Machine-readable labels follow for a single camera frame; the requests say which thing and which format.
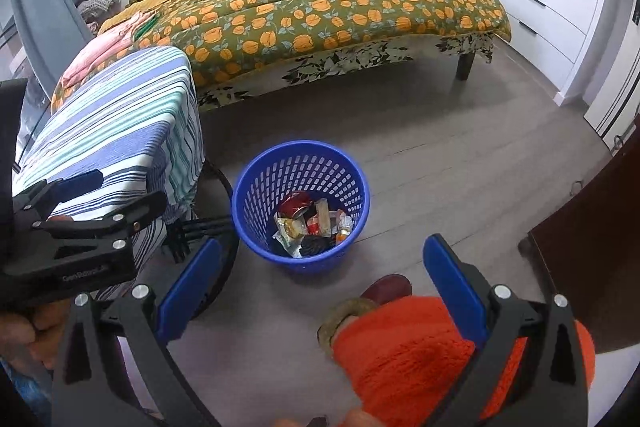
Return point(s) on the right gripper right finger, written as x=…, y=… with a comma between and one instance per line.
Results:
x=549, y=388

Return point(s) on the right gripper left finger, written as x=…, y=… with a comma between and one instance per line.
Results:
x=114, y=367

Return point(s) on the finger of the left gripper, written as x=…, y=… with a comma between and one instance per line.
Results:
x=121, y=225
x=44, y=196

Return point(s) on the yellow snack bag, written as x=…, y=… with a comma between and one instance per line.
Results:
x=290, y=234

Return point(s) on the beige cracker packet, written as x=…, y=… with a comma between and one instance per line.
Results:
x=323, y=217

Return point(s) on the crushed red soda can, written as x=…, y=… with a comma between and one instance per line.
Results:
x=295, y=205

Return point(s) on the red snack wrapper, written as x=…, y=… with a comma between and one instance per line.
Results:
x=313, y=225

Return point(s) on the orange snack wrapper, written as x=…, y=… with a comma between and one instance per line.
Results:
x=343, y=226

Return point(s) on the person's left hand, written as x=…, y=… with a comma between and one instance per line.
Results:
x=27, y=342

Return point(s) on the person's right hand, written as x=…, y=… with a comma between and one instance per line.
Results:
x=354, y=418

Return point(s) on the black metal table leg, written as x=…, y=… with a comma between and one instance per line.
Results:
x=185, y=234

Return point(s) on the striped blue green tablecloth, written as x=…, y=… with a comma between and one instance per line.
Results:
x=136, y=123

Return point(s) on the orange fuzzy slipper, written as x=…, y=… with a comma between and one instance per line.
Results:
x=402, y=353

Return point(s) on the dark brown furniture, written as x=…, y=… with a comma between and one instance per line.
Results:
x=588, y=251

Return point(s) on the folded pink striped blanket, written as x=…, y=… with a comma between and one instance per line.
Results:
x=102, y=47

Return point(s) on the blue plastic waste basket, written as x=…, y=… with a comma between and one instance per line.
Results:
x=322, y=170

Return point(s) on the pile of clothes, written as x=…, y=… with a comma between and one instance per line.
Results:
x=96, y=11

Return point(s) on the orange floral green quilt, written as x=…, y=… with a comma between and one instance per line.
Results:
x=240, y=49

